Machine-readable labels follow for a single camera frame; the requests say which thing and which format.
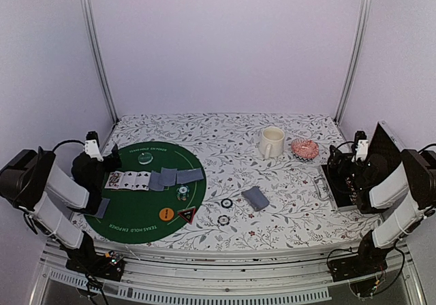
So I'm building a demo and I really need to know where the queen of hearts card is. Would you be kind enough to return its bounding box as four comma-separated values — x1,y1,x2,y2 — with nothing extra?
105,171,124,189

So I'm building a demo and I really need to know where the face-up club card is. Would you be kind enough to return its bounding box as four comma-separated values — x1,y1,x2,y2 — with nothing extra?
133,171,151,191
119,171,138,190

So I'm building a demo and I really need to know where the clear dealer button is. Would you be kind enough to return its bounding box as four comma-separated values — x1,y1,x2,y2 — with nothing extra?
138,152,153,165

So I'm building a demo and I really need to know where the dealt blue card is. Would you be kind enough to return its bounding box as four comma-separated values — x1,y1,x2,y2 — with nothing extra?
94,198,110,219
176,168,204,184

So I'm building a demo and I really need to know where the community blue card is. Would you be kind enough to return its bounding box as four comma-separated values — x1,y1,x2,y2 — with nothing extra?
159,167,178,187
149,171,164,191

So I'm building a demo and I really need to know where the orange big blind button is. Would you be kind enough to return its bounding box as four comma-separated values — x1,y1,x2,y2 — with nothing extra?
159,208,174,222

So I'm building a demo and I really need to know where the green white chip stack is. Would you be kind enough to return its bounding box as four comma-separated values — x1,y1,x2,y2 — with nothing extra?
176,186,189,201

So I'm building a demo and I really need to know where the black red triangular chip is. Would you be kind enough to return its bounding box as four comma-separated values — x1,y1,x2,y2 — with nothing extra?
178,206,196,224

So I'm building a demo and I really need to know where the black white poker chip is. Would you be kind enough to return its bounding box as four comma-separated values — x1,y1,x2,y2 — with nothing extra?
221,198,233,208

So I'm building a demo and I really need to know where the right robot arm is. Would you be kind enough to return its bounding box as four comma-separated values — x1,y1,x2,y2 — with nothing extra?
327,144,435,281

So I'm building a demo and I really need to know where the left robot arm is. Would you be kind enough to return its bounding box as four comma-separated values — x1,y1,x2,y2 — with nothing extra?
1,148,125,281

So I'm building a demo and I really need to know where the green poker mat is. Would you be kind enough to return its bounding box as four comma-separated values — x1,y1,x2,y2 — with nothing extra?
83,142,206,244

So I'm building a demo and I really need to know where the red patterned bowl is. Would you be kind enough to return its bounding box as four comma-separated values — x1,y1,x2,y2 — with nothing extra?
290,138,320,161

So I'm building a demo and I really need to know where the white ceramic mug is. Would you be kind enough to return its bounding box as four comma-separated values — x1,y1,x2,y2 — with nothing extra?
259,127,285,159

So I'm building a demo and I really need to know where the floral tablecloth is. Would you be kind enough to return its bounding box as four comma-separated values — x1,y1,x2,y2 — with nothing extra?
72,114,382,252

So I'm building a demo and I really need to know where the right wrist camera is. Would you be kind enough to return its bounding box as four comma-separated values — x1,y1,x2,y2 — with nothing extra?
352,131,369,162

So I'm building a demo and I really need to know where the front aluminium rail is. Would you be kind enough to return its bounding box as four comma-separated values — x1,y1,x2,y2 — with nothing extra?
29,242,426,304

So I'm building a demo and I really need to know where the left aluminium frame post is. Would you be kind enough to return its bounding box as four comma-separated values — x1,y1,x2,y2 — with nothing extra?
80,0,119,125

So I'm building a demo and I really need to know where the aluminium frame post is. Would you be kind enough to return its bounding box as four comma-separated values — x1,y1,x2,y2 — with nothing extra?
334,0,372,125
80,0,119,125

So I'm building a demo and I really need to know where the right aluminium frame post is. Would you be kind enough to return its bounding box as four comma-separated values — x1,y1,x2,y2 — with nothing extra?
334,0,372,125

